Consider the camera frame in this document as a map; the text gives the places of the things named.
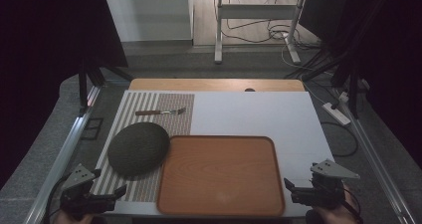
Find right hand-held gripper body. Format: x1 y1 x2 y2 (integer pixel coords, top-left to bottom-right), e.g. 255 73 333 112
292 158 361 211

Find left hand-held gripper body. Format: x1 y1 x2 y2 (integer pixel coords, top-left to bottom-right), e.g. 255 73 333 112
59 163 117 220

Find person's left hand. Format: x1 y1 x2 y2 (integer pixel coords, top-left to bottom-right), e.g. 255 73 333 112
53 211 96 224

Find person's right hand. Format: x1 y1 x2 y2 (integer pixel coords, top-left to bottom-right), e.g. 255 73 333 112
307 183 362 224

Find dark grey round plate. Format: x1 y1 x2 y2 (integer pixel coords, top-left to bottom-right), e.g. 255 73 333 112
106 121 171 178

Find white power strip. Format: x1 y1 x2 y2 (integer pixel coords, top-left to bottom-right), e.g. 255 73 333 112
321 101 352 126

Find brown wooden tray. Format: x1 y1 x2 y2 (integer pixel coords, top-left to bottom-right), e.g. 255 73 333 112
156 134 287 217

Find white table board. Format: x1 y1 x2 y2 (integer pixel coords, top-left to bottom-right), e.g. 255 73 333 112
89 90 336 218

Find black tripod stand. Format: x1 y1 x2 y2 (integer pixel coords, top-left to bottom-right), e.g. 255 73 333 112
284 48 366 119
77 59 134 116

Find striped woven placemat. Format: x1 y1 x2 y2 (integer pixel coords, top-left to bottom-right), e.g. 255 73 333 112
90 91 196 203

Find light wooden table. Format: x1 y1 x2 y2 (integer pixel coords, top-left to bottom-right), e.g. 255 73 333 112
127 78 306 93

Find dark curtain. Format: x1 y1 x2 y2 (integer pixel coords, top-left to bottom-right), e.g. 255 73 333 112
0 0 129 188
300 0 422 168

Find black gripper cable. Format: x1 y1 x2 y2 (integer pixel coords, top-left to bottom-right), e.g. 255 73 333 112
341 187 364 224
43 174 73 224

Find aluminium rail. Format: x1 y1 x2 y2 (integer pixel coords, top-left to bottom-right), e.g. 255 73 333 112
23 85 104 224
337 98 416 224

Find small black floor frame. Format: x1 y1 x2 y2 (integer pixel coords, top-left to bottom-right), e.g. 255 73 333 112
80 116 105 141

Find black floor cable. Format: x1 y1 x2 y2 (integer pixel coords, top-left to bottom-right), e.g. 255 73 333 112
319 119 359 158

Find fork with wooden handle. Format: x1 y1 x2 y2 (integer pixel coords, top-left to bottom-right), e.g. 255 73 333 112
134 107 187 116

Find tangle of floor cables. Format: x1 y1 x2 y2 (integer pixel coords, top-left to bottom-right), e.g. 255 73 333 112
220 0 324 73

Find white desk frame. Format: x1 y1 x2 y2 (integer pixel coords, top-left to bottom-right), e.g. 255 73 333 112
213 0 309 65

